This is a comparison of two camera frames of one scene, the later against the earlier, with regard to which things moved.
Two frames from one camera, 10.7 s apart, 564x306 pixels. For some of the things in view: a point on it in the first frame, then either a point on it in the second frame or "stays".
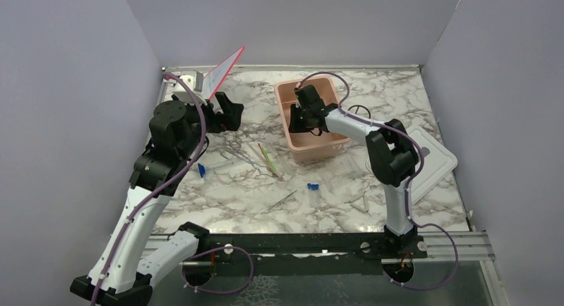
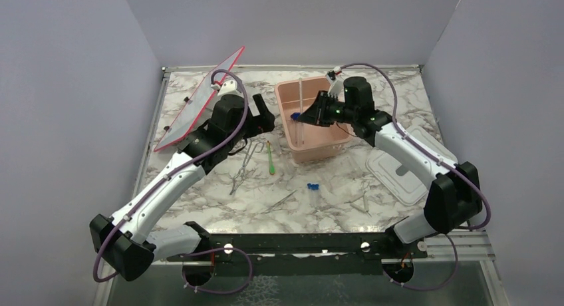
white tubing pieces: x=366 y=203 stays
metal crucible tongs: x=235 y=152 to x=241 y=175
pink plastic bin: x=307 y=146 stays
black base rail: x=304 y=254 stays
